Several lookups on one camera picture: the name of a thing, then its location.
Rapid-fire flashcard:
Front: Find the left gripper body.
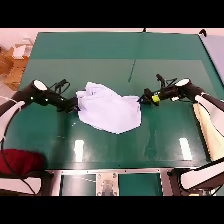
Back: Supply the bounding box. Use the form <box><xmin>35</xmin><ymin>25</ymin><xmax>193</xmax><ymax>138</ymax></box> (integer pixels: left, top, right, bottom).
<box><xmin>57</xmin><ymin>95</ymin><xmax>80</xmax><ymax>113</ymax></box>

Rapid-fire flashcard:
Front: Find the cardboard box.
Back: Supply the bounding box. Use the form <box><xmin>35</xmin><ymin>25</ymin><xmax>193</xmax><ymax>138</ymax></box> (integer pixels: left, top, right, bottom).
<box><xmin>0</xmin><ymin>45</ymin><xmax>32</xmax><ymax>92</ymax></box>

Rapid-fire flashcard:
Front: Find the black cable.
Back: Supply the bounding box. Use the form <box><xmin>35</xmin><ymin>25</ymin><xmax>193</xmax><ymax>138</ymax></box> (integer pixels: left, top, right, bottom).
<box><xmin>0</xmin><ymin>138</ymin><xmax>38</xmax><ymax>196</ymax></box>

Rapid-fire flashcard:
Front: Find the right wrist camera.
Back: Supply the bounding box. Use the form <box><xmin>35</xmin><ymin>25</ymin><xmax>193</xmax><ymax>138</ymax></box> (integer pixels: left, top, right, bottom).
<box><xmin>155</xmin><ymin>73</ymin><xmax>178</xmax><ymax>90</ymax></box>

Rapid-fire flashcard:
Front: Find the cream garment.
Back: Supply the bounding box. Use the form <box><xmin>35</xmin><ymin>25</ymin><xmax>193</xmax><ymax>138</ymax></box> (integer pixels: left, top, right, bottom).
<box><xmin>192</xmin><ymin>101</ymin><xmax>224</xmax><ymax>165</ymax></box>

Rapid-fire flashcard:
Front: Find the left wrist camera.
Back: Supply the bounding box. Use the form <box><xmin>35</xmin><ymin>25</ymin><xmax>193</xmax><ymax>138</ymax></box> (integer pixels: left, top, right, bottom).
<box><xmin>49</xmin><ymin>78</ymin><xmax>71</xmax><ymax>95</ymax></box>

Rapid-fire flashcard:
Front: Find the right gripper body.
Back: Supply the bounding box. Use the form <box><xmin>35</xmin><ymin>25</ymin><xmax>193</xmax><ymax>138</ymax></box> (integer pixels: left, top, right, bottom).
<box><xmin>137</xmin><ymin>87</ymin><xmax>162</xmax><ymax>107</ymax></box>

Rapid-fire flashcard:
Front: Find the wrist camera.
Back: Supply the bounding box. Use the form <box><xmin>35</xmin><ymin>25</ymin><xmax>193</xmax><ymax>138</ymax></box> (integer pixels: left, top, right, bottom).
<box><xmin>49</xmin><ymin>78</ymin><xmax>71</xmax><ymax>95</ymax></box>
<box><xmin>155</xmin><ymin>73</ymin><xmax>178</xmax><ymax>90</ymax></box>

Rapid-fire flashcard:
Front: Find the red garment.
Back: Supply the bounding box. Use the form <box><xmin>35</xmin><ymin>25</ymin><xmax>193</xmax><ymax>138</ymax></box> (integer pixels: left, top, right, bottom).
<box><xmin>0</xmin><ymin>148</ymin><xmax>47</xmax><ymax>177</ymax></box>

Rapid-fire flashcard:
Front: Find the silver frame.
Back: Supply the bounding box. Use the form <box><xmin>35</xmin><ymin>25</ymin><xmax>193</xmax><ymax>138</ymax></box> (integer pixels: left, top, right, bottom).
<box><xmin>42</xmin><ymin>167</ymin><xmax>188</xmax><ymax>197</ymax></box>

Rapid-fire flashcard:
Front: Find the white shirt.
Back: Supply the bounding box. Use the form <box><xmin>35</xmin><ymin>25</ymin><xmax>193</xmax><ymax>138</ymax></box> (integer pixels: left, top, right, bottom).
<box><xmin>75</xmin><ymin>81</ymin><xmax>143</xmax><ymax>135</ymax></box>

